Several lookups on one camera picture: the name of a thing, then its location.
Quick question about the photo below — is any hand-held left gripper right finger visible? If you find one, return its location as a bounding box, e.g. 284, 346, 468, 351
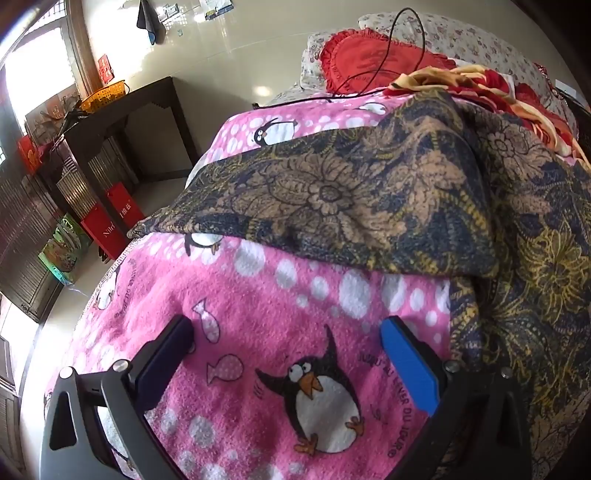
379, 316, 532, 480

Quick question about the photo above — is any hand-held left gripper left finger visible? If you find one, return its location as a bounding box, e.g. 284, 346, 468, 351
39, 315, 195, 480

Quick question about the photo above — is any dark floral patterned garment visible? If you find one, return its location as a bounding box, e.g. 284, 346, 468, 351
127, 85, 591, 480

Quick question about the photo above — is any pink penguin print blanket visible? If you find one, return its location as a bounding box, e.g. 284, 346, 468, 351
44, 90, 462, 480

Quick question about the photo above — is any dark wooden lattice cabinet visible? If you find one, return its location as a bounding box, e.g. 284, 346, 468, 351
0, 106, 139, 324

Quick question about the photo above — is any red gift box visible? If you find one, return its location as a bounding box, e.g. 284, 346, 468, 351
18, 134, 42, 174

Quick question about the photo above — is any dark wooden table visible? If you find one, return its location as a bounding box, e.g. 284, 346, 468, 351
62, 76, 201, 185

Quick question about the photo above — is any orange plastic basket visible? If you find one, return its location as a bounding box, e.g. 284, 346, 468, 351
79, 79, 127, 114

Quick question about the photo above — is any red and yellow blanket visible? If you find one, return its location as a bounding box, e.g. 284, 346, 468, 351
383, 65, 591, 167

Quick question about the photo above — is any floral bedsheet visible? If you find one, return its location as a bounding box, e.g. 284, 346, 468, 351
270, 82, 326, 104

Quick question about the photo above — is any red heart-shaped ruffled pillow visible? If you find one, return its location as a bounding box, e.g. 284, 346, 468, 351
320, 28, 458, 95

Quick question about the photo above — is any window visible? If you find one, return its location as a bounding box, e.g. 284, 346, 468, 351
0, 28, 79, 125

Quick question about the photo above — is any floral print pillow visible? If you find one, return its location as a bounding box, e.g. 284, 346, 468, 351
300, 11, 555, 93

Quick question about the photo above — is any dark hanging cloth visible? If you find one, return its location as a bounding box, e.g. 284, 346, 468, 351
136, 0, 160, 44

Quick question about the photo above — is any black cable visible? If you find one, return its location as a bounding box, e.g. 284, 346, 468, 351
252, 7, 428, 110

